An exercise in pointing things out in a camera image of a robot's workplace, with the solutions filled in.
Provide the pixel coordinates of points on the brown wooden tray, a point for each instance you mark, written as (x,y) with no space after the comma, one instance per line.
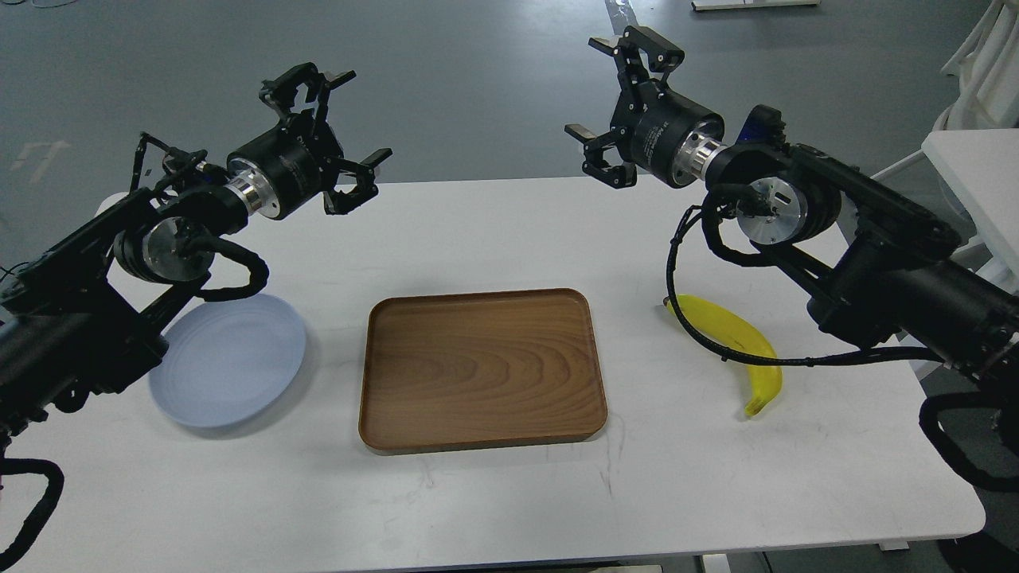
(468,371)

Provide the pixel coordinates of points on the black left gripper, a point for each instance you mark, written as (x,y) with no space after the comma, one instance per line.
(282,169)

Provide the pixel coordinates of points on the white chair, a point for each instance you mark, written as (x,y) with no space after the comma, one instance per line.
(986,66)

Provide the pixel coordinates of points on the light blue plate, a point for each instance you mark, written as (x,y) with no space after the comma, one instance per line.
(227,362)

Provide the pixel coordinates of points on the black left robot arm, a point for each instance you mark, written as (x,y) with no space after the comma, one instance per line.
(88,315)

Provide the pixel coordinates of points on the white floor base bar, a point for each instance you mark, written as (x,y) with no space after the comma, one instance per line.
(713,5)

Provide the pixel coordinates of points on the yellow banana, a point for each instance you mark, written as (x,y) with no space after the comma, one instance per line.
(727,328)

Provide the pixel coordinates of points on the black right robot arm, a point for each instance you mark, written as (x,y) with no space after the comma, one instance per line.
(877,267)

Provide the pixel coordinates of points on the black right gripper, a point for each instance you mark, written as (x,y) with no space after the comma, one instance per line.
(650,122)

